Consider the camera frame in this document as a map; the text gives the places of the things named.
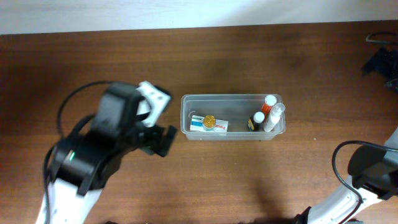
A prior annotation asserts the small jar gold lid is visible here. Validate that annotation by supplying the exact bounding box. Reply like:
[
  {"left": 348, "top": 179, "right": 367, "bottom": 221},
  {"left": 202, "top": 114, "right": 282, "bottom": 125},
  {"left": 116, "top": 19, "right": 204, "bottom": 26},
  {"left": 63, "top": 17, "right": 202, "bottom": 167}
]
[{"left": 203, "top": 115, "right": 216, "bottom": 131}]

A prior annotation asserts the orange tablet tube white cap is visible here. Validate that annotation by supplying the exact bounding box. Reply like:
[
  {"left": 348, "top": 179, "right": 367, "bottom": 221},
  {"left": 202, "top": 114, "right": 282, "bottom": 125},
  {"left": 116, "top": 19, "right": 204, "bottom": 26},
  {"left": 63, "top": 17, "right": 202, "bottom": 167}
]
[{"left": 261, "top": 95, "right": 277, "bottom": 117}]

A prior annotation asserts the black right camera cable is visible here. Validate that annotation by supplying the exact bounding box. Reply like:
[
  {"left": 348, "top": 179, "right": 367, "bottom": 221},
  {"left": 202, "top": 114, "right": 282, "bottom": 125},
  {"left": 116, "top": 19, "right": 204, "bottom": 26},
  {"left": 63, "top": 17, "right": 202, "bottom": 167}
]
[{"left": 331, "top": 30, "right": 398, "bottom": 224}]

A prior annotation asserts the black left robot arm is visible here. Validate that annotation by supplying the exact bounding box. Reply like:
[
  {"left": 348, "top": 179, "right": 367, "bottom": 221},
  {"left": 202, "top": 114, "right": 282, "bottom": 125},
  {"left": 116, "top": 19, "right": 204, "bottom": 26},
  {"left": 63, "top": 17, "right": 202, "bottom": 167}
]
[{"left": 36, "top": 81, "right": 177, "bottom": 223}]

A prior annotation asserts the white Panadol box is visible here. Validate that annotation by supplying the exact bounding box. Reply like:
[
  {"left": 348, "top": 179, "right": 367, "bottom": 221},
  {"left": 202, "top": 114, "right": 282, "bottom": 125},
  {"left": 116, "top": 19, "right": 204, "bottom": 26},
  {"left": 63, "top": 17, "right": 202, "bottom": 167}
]
[{"left": 190, "top": 115, "right": 229, "bottom": 133}]

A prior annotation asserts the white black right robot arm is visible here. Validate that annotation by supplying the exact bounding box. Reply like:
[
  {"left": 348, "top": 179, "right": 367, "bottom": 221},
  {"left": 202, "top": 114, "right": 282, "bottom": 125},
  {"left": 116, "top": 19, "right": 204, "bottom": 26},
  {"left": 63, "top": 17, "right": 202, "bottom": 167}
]
[{"left": 292, "top": 131, "right": 397, "bottom": 224}]

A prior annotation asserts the dark bottle white cap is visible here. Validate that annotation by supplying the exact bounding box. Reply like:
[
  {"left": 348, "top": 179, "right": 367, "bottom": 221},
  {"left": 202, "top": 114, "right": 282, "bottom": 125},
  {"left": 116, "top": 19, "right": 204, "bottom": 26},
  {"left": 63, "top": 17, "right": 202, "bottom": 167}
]
[{"left": 248, "top": 111, "right": 265, "bottom": 132}]

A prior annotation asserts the clear plastic container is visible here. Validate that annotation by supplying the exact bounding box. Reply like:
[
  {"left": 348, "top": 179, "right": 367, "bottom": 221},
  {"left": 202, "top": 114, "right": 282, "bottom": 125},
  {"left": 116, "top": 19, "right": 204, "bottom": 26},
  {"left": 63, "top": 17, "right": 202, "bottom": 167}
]
[{"left": 180, "top": 94, "right": 286, "bottom": 141}]

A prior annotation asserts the white dropper bottle clear cap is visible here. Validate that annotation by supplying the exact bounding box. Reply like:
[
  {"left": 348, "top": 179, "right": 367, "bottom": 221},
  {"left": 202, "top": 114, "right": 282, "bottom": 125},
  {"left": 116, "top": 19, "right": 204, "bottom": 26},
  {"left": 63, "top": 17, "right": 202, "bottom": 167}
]
[{"left": 263, "top": 103, "right": 285, "bottom": 132}]

